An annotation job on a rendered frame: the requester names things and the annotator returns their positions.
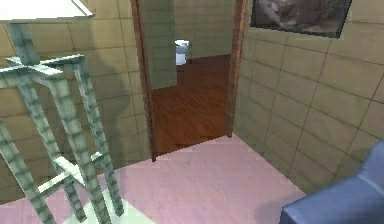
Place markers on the white toilet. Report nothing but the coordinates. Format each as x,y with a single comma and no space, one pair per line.
181,50

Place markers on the blue armchair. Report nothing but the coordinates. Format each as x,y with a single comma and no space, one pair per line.
346,200

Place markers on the dark framed wall picture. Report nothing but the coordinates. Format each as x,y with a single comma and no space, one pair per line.
300,13

